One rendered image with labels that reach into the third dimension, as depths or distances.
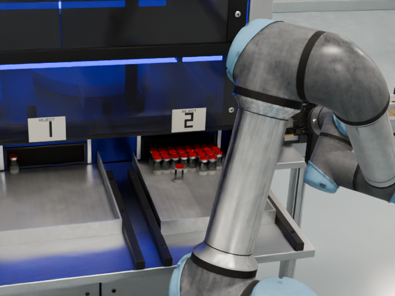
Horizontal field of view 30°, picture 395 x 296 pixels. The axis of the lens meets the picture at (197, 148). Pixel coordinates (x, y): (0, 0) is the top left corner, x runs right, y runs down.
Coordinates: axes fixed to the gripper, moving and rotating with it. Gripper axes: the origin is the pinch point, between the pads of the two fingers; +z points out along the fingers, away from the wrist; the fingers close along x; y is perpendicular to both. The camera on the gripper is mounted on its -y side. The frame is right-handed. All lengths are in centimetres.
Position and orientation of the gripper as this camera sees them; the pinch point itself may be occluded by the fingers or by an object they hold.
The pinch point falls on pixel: (290, 131)
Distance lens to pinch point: 184.4
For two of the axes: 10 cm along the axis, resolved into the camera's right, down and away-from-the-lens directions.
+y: -0.7, -10.0, -0.2
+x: -9.6, 0.7, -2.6
